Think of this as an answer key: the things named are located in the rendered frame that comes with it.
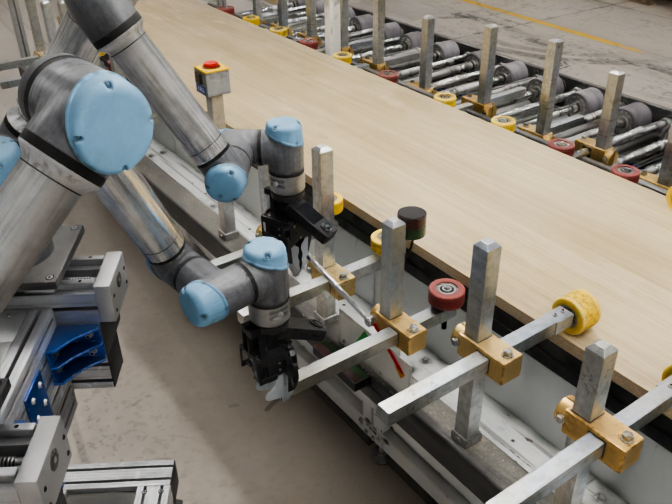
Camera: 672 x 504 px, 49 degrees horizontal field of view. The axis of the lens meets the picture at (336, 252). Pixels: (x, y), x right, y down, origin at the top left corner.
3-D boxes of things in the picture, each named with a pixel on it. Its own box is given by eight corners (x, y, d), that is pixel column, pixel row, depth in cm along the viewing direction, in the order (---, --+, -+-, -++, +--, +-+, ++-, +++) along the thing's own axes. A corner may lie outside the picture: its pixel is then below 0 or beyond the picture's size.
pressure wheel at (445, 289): (442, 343, 162) (446, 301, 156) (418, 325, 168) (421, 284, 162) (469, 330, 166) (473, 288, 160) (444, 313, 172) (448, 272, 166)
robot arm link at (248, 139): (201, 144, 144) (257, 144, 144) (210, 122, 153) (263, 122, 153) (205, 180, 148) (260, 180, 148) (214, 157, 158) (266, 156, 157)
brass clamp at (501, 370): (498, 388, 132) (501, 366, 130) (447, 349, 142) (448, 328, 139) (522, 374, 135) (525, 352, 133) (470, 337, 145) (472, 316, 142)
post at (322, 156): (324, 327, 185) (319, 150, 159) (316, 320, 187) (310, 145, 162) (336, 322, 186) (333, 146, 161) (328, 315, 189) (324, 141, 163)
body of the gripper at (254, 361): (240, 367, 140) (235, 317, 134) (279, 350, 144) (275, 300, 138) (261, 390, 135) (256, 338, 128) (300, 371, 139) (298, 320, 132)
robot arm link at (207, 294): (169, 309, 126) (222, 284, 132) (206, 339, 119) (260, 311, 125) (162, 271, 122) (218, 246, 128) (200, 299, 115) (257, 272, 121)
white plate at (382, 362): (408, 402, 161) (410, 367, 155) (338, 341, 179) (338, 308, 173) (410, 401, 161) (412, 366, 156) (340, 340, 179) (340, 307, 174)
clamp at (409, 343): (408, 357, 155) (409, 338, 152) (368, 325, 165) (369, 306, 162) (428, 346, 158) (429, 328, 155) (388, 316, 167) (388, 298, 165)
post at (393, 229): (387, 405, 171) (392, 225, 146) (377, 396, 173) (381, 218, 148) (398, 398, 173) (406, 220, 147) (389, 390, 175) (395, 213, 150)
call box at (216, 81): (208, 101, 194) (205, 72, 190) (196, 93, 199) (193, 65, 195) (231, 95, 197) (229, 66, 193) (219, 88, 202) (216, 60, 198)
